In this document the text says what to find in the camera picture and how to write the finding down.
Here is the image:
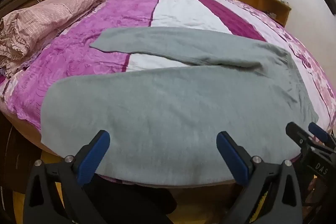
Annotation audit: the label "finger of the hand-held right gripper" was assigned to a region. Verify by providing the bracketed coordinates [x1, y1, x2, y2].
[286, 122, 315, 156]
[308, 122, 336, 151]

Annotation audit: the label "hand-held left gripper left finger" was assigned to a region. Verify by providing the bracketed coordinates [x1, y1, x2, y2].
[23, 130, 111, 224]

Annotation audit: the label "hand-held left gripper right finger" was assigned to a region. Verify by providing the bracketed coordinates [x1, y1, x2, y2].
[216, 131, 311, 224]

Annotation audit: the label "grey pants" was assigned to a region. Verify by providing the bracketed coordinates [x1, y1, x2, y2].
[41, 27, 319, 186]

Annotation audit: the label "pink ruffled quilt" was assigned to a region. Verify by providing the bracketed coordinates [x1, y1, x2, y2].
[0, 0, 107, 77]

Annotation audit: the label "purple pink striped blanket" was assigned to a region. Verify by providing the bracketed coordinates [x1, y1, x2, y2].
[0, 0, 336, 185]

